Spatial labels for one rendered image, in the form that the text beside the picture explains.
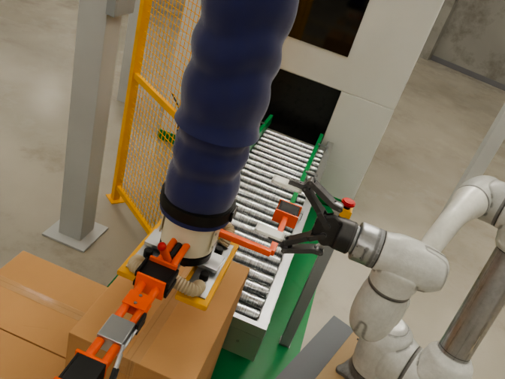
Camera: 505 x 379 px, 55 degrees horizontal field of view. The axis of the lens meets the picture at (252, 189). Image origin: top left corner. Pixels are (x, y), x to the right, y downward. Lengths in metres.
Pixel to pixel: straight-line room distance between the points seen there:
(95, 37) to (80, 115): 0.46
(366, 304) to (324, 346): 0.90
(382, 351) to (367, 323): 0.56
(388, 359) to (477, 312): 0.33
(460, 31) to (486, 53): 0.79
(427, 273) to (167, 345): 0.84
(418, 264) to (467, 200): 0.42
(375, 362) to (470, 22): 11.46
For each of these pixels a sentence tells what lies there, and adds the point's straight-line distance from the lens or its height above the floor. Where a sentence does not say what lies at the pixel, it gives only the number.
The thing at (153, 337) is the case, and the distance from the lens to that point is 1.59.
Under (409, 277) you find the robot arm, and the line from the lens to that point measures 1.09.
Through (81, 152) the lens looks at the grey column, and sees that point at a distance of 2.98.
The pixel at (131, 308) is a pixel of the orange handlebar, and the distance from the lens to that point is 1.27.
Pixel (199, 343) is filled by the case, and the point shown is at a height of 0.94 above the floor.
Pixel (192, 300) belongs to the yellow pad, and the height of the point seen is 1.12.
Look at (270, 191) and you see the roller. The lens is 3.29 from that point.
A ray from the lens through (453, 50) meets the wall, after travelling 12.89.
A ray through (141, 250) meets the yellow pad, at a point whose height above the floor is 1.13.
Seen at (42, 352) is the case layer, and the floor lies 0.54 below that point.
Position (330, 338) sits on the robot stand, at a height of 0.75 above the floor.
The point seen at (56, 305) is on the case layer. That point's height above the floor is 0.54.
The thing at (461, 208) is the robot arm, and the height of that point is 1.61.
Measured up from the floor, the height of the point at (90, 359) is 1.26.
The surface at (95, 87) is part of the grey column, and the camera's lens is 2.78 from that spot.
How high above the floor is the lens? 2.15
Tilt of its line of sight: 30 degrees down
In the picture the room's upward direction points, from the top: 18 degrees clockwise
